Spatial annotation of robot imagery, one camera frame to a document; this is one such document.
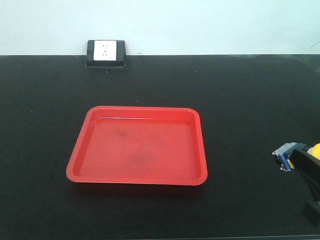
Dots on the black white power outlet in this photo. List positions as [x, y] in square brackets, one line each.
[106, 54]

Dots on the yellow mushroom push button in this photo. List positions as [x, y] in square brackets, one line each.
[284, 152]

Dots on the red plastic tray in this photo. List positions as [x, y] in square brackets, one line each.
[139, 145]

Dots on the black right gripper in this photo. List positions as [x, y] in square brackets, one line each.
[309, 167]

